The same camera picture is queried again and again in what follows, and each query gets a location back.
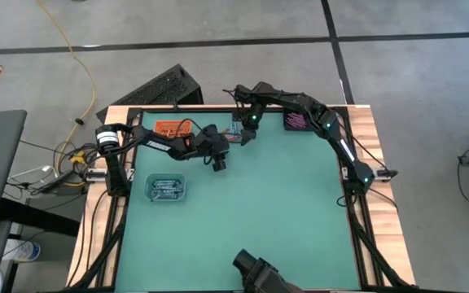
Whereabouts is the teal table mat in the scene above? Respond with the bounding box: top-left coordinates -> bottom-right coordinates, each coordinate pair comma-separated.
116,110 -> 364,292

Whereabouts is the black perforated computer case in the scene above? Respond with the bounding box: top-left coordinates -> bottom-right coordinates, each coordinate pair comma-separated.
95,63 -> 205,125

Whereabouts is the orange plastic basket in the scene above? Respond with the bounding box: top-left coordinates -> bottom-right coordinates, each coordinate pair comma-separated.
152,119 -> 194,140

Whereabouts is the black handheld camera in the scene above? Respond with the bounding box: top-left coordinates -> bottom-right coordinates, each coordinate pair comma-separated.
232,248 -> 303,293

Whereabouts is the black cable bundle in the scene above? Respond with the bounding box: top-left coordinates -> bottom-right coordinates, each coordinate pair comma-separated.
53,142 -> 99,168

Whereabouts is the yellow cable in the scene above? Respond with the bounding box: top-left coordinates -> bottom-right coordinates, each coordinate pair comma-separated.
37,0 -> 97,168

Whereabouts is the black metal table frame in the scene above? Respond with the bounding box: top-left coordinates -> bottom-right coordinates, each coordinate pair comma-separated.
68,106 -> 417,293

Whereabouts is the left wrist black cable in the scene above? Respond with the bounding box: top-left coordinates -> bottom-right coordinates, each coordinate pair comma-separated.
169,117 -> 208,138

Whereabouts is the clear plastic container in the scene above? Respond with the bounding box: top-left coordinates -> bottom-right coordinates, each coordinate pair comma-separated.
144,173 -> 186,203

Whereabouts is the white cable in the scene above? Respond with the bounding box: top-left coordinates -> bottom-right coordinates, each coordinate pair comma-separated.
8,164 -> 56,182

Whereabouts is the black plastic basket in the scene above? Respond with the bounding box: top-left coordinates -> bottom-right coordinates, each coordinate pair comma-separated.
283,106 -> 321,132

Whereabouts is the yellow cable connector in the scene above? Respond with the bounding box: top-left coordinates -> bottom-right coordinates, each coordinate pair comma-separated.
70,150 -> 88,167

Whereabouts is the white plastic bottle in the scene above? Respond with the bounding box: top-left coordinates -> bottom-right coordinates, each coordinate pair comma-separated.
2,238 -> 42,263

